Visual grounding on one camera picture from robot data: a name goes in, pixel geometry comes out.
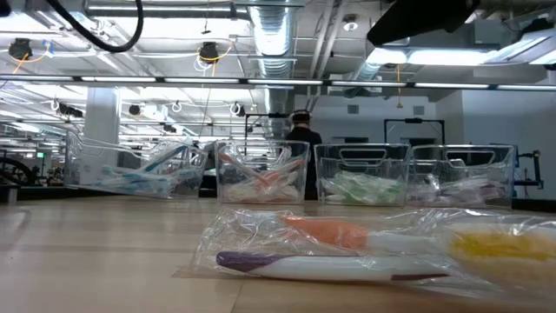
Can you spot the green toothbrush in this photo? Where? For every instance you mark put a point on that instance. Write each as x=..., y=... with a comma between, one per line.
x=360, y=182
x=360, y=197

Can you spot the white building column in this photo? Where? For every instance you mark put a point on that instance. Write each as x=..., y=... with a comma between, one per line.
x=102, y=113

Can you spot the person's headset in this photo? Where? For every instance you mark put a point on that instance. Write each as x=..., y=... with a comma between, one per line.
x=299, y=116

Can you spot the black stand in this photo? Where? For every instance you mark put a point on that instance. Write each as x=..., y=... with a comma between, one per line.
x=538, y=169

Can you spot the black wheel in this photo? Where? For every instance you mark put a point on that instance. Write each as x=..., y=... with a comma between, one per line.
x=13, y=171

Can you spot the silver ventilation duct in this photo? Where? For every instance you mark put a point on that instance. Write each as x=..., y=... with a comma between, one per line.
x=273, y=43
x=369, y=69

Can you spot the horizontal light strip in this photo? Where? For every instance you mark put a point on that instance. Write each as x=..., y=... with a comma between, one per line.
x=347, y=82

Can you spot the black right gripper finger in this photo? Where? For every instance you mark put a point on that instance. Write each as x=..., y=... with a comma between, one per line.
x=408, y=21

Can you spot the round ceiling sensor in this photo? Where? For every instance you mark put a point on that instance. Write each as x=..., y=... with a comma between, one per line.
x=350, y=24

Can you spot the clear plastic bin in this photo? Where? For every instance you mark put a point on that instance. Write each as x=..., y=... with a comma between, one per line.
x=499, y=165
x=260, y=150
x=330, y=156
x=87, y=165

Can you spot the person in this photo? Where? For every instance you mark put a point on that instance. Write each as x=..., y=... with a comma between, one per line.
x=304, y=135

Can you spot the black rig frame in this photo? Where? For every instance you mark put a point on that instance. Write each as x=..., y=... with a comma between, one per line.
x=412, y=120
x=278, y=115

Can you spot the orange toothbrush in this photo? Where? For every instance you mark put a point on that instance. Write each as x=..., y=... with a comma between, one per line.
x=278, y=178
x=243, y=167
x=256, y=195
x=330, y=230

